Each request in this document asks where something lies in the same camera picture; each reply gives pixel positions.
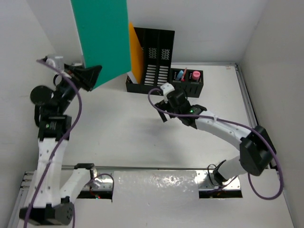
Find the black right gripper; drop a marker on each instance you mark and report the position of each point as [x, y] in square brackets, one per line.
[163, 106]

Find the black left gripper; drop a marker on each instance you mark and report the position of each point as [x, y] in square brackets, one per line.
[86, 76]

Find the red clear pen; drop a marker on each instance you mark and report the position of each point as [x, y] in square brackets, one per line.
[183, 76]

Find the blue clear glue stick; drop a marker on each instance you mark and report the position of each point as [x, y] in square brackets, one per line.
[179, 75]

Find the green folder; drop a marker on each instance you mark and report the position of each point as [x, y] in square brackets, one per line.
[103, 29]

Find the orange folder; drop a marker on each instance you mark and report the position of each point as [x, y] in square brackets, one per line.
[136, 56]

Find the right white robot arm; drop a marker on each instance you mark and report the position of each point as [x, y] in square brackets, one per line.
[255, 148]

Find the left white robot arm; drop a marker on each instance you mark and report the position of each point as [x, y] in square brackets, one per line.
[52, 171]

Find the black pen holder box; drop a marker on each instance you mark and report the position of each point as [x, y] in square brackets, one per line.
[192, 89]

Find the black mesh file organizer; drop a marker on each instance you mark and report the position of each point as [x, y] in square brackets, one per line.
[157, 47]

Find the white front cover board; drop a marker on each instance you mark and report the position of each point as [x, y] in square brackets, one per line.
[154, 199]

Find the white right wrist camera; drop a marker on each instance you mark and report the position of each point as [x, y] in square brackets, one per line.
[166, 89]

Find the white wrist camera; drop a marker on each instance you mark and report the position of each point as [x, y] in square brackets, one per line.
[166, 89]
[55, 61]

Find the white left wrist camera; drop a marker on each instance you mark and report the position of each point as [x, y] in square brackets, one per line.
[55, 61]

